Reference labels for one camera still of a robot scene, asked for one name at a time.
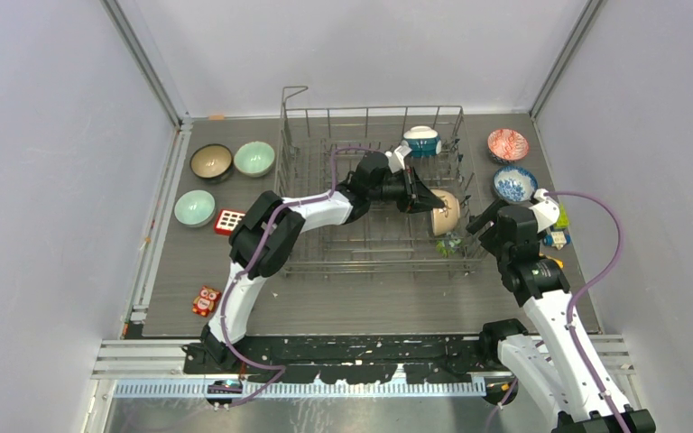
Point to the yellow window toy block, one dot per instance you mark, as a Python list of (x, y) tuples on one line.
[(555, 260)]

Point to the green owl puzzle piece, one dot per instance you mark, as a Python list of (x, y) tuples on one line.
[(448, 245)]

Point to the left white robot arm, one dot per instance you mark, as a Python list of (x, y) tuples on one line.
[(263, 240)]

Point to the toy block car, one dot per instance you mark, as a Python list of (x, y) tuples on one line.
[(557, 236)]

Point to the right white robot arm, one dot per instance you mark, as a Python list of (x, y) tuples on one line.
[(562, 371)]

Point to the teal white bowl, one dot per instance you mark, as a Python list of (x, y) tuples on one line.
[(423, 141)]

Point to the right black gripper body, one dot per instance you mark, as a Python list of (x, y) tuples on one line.
[(489, 239)]

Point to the grey wire dish rack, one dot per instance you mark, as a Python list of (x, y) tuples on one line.
[(413, 221)]

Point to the celadon green bowl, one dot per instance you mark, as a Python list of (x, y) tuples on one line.
[(195, 208), (255, 159)]

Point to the red blue zigzag bowl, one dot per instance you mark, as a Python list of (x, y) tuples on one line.
[(507, 145)]

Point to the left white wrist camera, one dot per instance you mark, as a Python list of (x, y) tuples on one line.
[(396, 158)]

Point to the dark teal bowl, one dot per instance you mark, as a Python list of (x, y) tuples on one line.
[(212, 163)]

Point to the blue floral white bowl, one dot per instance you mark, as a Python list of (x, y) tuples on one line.
[(514, 184)]

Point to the red window toy block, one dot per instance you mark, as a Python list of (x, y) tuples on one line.
[(227, 221)]

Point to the beige deer bowl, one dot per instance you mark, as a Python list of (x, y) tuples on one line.
[(444, 219)]

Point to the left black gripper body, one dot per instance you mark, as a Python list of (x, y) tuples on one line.
[(393, 190)]

